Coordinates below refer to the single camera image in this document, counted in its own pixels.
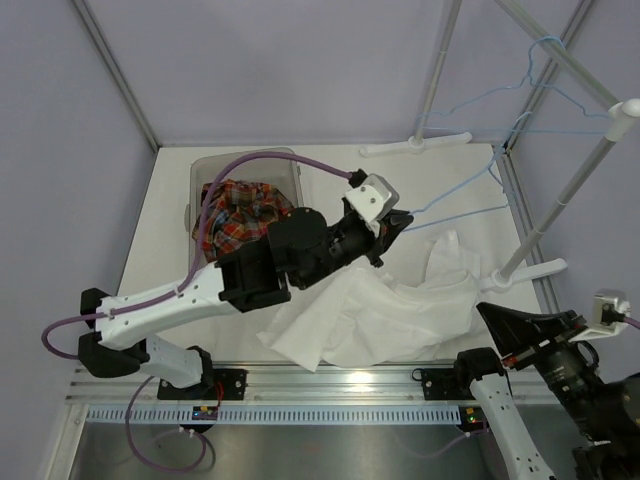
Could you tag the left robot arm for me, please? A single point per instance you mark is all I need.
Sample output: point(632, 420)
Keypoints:
point(297, 251)

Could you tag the white clothes rack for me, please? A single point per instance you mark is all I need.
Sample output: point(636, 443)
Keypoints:
point(546, 55)

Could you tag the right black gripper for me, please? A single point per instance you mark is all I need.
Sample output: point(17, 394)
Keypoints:
point(519, 331)

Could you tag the red plaid shirt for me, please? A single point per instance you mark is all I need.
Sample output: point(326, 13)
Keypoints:
point(238, 213)

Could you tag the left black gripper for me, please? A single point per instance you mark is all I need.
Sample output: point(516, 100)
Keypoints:
point(380, 235)

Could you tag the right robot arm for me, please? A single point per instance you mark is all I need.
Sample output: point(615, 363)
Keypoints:
point(606, 414)

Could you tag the right aluminium frame post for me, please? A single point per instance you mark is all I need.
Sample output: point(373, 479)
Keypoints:
point(559, 60)

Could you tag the left aluminium frame post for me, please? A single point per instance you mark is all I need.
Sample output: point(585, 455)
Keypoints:
point(89, 23)

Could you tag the white slotted cable duct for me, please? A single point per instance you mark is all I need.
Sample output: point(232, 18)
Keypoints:
point(275, 415)

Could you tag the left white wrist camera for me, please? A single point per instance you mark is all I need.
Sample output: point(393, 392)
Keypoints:
point(372, 197)

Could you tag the aluminium frame post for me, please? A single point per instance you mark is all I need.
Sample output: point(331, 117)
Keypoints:
point(89, 23)
point(559, 60)

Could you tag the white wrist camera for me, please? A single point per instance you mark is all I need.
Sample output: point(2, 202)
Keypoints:
point(611, 309)
point(372, 197)

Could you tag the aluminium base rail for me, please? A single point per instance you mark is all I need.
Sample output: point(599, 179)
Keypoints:
point(279, 384)

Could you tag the white shirt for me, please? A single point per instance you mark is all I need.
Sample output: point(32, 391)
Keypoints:
point(358, 318)

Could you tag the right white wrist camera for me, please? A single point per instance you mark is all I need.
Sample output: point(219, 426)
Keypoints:
point(611, 309)

